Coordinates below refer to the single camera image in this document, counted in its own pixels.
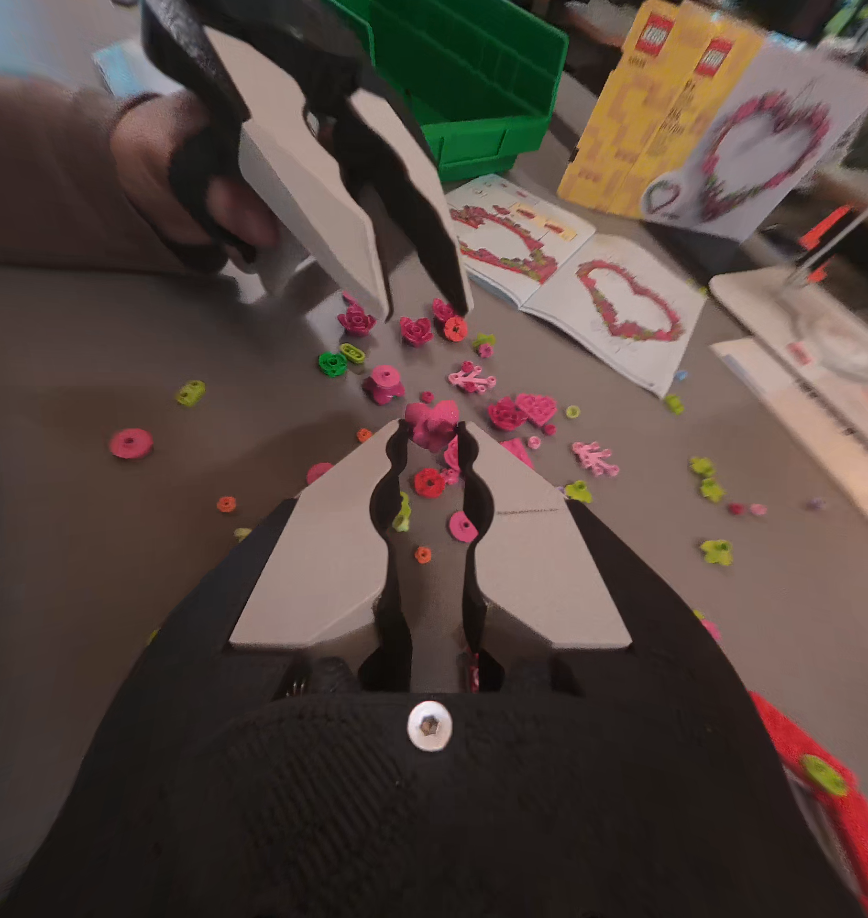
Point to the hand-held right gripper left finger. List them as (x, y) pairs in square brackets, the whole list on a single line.
[(319, 574)]

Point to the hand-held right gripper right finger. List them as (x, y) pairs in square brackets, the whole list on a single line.
[(541, 574)]

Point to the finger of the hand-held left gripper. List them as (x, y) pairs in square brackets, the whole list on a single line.
[(297, 186), (398, 129)]

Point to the magenta rose brick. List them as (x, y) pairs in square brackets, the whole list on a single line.
[(355, 319), (507, 414), (416, 330), (442, 310)]

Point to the red heart brick frame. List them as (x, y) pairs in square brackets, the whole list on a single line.
[(857, 846)]

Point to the person's left forearm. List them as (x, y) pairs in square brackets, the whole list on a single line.
[(39, 179)]

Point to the yellow toy set box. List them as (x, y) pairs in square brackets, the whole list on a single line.
[(620, 143)]

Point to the person's left hand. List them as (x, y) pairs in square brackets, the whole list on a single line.
[(143, 154)]

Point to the green plastic bin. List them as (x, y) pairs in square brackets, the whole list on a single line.
[(477, 93)]

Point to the pink round disc brick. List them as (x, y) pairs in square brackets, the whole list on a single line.
[(319, 473), (462, 527), (131, 443)]

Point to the pink heart brick plate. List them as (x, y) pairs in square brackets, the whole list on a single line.
[(516, 452), (538, 407)]

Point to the light pink branch brick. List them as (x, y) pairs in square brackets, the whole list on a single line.
[(593, 457), (471, 378)]

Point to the red flower brick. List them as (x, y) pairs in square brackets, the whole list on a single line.
[(429, 482)]

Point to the bright pink rose brick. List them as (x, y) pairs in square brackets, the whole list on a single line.
[(452, 455)]

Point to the scattered small loose bricks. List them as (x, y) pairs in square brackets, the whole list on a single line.
[(717, 551)]

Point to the green round brick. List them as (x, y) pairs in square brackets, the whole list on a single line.
[(332, 362)]

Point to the magenta rose with disc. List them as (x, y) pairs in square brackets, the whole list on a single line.
[(383, 384)]

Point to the orange-red round flower brick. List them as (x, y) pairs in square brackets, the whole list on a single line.
[(455, 328)]

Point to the open instruction booklet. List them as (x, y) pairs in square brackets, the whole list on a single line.
[(631, 305)]

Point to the clear bag with printed sheet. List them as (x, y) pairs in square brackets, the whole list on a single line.
[(799, 430)]

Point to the beige panel on white stand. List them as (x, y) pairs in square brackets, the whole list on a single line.
[(756, 301)]

